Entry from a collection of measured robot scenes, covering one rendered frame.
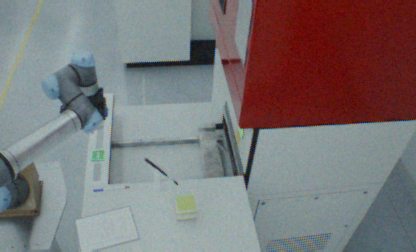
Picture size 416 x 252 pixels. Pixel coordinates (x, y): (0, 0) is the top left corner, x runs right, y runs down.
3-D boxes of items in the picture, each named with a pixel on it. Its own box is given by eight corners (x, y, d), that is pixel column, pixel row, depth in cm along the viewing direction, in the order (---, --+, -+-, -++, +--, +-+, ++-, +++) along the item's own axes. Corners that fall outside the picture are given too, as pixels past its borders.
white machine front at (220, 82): (217, 78, 223) (222, 15, 196) (245, 196, 166) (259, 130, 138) (212, 78, 223) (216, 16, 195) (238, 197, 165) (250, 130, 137)
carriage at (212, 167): (213, 129, 189) (214, 125, 187) (225, 191, 163) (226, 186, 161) (197, 130, 188) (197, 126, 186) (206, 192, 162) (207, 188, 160)
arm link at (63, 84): (63, 104, 116) (90, 86, 123) (41, 75, 116) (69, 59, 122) (58, 113, 123) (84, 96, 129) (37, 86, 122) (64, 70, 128)
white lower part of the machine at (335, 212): (299, 163, 290) (327, 75, 233) (335, 263, 231) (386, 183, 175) (205, 170, 280) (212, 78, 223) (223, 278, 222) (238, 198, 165)
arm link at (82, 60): (63, 55, 123) (83, 44, 128) (68, 82, 131) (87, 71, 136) (78, 64, 120) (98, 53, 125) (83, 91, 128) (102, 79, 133)
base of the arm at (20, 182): (-6, 210, 146) (-15, 214, 137) (-10, 172, 147) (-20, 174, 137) (31, 207, 149) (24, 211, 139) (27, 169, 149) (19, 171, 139)
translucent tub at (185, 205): (193, 203, 144) (194, 192, 140) (197, 220, 139) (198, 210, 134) (173, 206, 143) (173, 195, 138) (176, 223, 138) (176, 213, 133)
